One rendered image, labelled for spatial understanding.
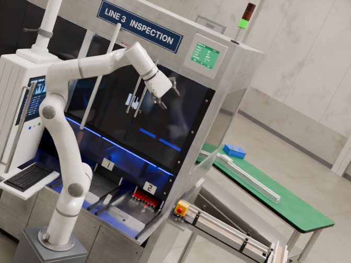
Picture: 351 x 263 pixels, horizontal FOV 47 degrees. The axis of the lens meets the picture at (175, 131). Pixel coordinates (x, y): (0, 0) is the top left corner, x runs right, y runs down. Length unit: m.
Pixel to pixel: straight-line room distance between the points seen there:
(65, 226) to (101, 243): 0.96
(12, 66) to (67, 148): 0.71
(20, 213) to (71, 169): 1.47
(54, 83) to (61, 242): 0.81
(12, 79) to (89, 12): 0.71
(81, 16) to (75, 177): 1.27
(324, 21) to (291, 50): 1.14
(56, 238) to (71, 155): 0.45
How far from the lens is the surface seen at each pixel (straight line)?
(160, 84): 1.88
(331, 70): 11.39
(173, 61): 2.57
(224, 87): 2.49
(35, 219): 3.32
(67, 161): 1.97
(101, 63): 1.83
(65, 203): 2.08
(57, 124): 1.88
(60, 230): 2.15
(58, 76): 1.87
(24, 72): 2.44
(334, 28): 11.65
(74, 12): 2.90
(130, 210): 2.70
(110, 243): 3.03
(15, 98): 2.49
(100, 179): 2.92
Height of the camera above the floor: 2.17
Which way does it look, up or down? 16 degrees down
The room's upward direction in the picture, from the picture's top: 24 degrees clockwise
